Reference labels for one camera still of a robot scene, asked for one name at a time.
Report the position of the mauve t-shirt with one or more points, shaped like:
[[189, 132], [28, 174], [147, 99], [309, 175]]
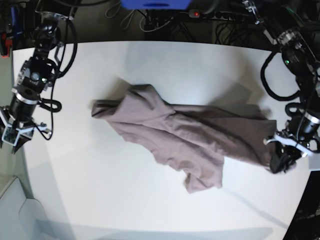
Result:
[[194, 139]]

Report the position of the red clamp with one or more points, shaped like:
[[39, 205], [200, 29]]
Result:
[[6, 44]]

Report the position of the black power strip red switch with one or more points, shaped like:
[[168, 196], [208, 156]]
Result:
[[216, 16]]

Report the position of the blue box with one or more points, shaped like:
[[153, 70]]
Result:
[[155, 4]]

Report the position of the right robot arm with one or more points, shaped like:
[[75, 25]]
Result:
[[40, 72]]

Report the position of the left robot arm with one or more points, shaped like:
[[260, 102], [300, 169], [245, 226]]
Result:
[[292, 36]]

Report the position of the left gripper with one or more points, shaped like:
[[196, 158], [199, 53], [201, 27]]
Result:
[[303, 128]]

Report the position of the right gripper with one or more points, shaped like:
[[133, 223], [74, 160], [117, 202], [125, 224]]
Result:
[[21, 108]]

